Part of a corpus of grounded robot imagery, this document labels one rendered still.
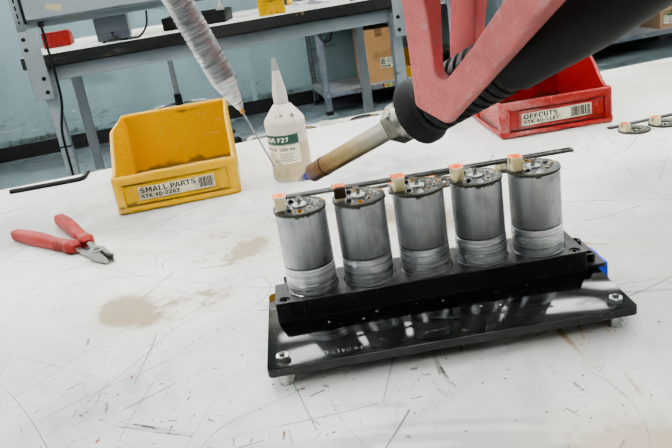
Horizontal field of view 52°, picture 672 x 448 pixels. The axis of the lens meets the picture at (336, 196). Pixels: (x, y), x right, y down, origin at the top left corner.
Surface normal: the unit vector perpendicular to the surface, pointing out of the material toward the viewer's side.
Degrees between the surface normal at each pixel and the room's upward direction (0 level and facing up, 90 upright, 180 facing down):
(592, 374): 0
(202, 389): 0
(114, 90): 90
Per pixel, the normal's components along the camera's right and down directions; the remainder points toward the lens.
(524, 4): -0.66, 0.60
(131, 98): 0.22, 0.29
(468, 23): -0.61, 0.29
